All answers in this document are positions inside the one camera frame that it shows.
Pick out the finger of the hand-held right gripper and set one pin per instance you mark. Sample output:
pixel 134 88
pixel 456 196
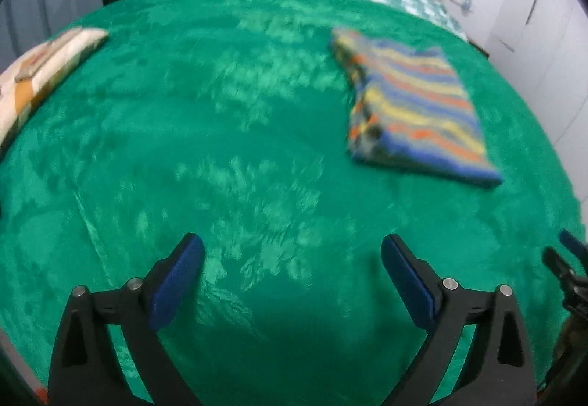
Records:
pixel 572 243
pixel 562 272

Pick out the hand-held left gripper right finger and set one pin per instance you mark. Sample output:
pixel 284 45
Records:
pixel 411 284

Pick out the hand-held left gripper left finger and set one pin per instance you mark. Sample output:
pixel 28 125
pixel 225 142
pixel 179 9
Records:
pixel 177 279

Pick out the striped shirt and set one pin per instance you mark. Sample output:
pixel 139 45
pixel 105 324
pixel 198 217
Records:
pixel 413 112

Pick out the green blanket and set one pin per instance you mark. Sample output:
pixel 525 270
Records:
pixel 206 135

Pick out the white wardrobe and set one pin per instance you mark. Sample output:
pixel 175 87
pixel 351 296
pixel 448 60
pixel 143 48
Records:
pixel 546 43

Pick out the orange white patterned pillow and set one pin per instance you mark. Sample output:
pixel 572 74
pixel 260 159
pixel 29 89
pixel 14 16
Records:
pixel 41 70

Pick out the small blue wall hook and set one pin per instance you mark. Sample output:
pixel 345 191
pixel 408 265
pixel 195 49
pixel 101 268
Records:
pixel 464 4

